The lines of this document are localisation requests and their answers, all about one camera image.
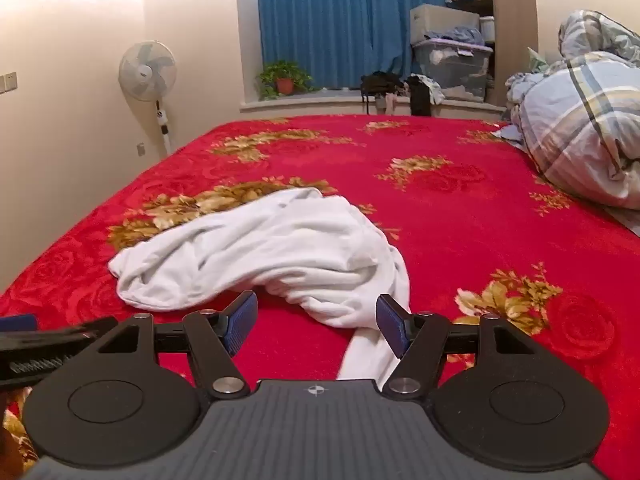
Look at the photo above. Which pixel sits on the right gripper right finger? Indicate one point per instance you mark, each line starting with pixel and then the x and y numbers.
pixel 418 341

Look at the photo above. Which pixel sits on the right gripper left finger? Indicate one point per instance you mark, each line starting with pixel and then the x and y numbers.
pixel 214 338

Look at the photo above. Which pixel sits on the white polo shirt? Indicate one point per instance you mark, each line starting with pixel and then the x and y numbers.
pixel 319 252

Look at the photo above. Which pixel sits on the blue clothes on bin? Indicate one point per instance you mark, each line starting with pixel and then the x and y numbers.
pixel 463 34

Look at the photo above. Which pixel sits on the red floral bed blanket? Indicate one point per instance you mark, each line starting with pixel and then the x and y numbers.
pixel 479 230

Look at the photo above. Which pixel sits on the black bag on sill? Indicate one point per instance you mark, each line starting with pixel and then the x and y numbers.
pixel 381 90

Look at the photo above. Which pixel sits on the potted green plant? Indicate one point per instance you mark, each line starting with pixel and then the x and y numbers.
pixel 283 78

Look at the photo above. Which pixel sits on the clear plastic storage bin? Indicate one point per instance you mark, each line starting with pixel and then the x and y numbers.
pixel 461 70

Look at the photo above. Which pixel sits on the white standing fan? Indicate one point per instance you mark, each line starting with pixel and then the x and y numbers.
pixel 147 72

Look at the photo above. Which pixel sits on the plaid quilt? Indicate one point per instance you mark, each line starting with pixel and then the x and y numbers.
pixel 578 117

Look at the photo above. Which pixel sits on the grey storage box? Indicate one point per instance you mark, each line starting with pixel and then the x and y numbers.
pixel 429 18

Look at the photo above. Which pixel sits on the blue curtain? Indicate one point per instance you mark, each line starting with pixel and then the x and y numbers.
pixel 337 42

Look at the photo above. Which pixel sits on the wooden shelf unit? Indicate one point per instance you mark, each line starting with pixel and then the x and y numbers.
pixel 516 32

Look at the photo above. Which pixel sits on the wall socket plate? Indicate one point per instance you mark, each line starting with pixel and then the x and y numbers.
pixel 8 82

